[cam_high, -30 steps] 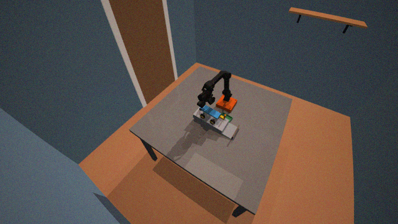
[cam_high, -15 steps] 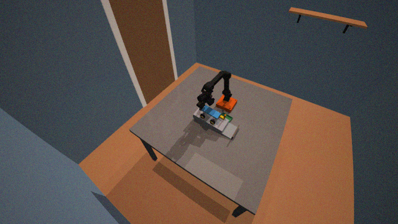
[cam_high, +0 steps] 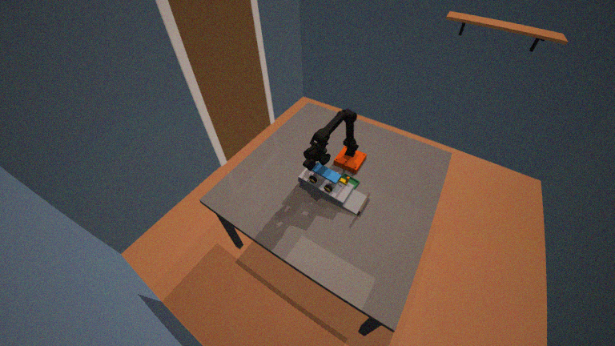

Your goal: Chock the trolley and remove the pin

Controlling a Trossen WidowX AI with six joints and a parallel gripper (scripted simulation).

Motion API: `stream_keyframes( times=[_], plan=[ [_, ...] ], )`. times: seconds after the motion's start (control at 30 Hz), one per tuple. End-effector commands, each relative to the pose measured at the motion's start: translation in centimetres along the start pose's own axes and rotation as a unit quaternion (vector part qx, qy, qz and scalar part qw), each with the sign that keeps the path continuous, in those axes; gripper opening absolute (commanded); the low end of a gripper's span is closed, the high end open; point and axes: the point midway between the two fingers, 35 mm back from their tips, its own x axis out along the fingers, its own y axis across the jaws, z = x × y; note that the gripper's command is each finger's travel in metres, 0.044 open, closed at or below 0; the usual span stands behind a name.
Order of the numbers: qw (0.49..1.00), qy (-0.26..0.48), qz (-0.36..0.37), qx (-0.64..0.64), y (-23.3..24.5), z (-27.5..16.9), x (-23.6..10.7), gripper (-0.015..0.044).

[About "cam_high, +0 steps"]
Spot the green tray floor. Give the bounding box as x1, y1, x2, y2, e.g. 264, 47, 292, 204
342, 175, 358, 186

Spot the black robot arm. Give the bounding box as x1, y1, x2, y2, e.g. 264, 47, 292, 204
303, 109, 359, 166

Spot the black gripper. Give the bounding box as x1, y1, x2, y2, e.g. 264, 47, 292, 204
303, 148, 327, 171

